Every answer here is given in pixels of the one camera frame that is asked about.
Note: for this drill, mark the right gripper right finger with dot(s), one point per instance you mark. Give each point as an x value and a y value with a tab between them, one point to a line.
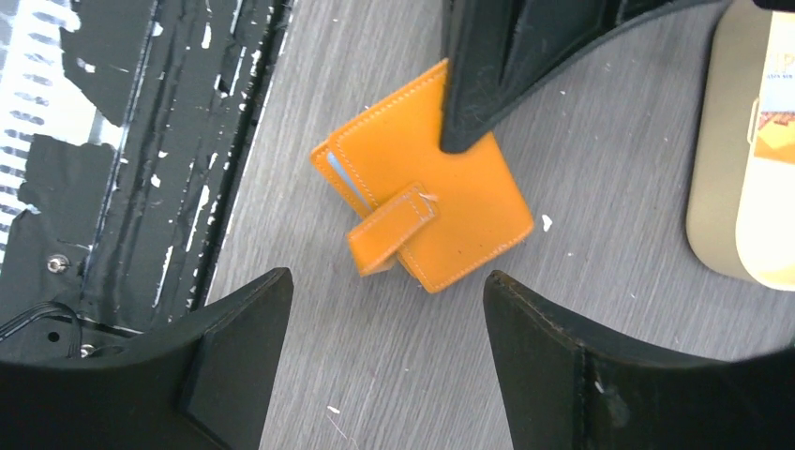
568	382

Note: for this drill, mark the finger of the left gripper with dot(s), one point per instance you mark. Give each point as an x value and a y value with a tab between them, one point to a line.
500	51

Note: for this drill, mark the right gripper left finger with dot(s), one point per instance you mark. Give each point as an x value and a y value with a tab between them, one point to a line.
201	382

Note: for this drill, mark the orange leather card holder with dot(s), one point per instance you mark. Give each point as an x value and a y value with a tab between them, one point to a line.
439	215

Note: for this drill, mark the credit card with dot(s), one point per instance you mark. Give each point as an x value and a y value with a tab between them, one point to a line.
773	130

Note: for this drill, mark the beige oval tray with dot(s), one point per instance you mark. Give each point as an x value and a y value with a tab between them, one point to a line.
740	212

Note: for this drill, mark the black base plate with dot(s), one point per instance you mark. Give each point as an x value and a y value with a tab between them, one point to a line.
125	126

